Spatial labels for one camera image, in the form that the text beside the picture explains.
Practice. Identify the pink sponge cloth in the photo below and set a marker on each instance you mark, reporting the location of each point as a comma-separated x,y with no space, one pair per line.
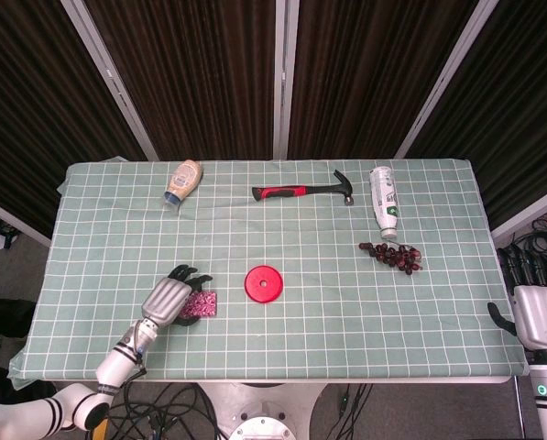
206,304

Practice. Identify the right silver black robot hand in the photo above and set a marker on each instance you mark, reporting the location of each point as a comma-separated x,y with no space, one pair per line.
541,316

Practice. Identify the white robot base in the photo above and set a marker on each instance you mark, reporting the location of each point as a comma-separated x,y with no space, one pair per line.
264,412

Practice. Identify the white frame beam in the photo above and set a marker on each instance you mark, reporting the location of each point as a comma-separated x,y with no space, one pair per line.
12,220
529,213

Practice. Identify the white green plastic bottle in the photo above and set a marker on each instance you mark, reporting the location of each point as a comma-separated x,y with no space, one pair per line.
385,201

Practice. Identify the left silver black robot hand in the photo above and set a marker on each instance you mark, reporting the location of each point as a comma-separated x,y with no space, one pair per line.
165,300

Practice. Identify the dark red grape bunch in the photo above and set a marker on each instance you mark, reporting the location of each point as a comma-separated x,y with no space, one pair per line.
392,256

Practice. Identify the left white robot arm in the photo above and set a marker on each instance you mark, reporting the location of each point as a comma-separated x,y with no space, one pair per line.
115,364

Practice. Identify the white frame post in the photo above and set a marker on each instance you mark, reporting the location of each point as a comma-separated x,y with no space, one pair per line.
442,87
112,82
284,82

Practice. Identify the red black claw hammer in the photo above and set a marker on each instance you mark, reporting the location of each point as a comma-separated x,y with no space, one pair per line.
282,191

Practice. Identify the dark brown corrugated panel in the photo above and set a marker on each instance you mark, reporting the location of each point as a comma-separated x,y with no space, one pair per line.
520,114
369,73
30,105
195,73

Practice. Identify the red disc with hole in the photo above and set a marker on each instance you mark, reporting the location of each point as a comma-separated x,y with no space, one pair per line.
254,291

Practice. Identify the green white checked tablecloth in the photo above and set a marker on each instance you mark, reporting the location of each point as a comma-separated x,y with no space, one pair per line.
323,330

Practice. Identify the beige mayonnaise squeeze bottle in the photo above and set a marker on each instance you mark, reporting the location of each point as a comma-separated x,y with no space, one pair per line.
183,181

